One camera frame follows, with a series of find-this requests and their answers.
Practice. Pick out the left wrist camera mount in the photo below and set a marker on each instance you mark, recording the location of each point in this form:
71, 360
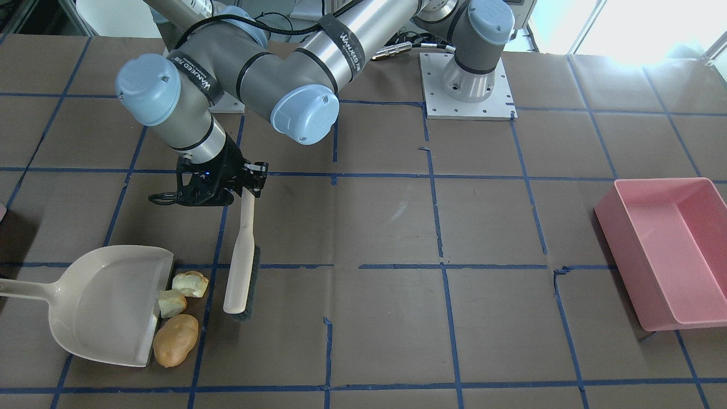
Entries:
204, 184

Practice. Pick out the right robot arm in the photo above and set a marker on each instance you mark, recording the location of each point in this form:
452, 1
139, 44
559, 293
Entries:
173, 18

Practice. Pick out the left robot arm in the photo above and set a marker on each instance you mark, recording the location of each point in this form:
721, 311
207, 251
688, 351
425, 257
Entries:
228, 54

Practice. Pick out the pale food chunk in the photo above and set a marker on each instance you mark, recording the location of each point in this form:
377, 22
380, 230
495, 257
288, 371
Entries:
171, 302
191, 284

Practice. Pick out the pink plastic bin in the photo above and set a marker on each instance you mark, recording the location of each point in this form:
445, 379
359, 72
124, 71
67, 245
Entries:
668, 239

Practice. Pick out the brown potato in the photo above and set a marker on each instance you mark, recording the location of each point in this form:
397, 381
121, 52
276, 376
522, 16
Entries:
175, 339

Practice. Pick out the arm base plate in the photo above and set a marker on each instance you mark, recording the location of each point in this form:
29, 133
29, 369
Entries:
228, 104
466, 91

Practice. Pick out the white hand brush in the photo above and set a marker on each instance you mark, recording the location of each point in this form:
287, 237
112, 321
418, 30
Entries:
245, 263

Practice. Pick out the white plastic dustpan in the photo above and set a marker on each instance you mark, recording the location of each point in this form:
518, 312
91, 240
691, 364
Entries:
104, 306

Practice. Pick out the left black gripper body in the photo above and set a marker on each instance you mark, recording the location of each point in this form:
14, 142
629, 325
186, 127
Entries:
233, 161

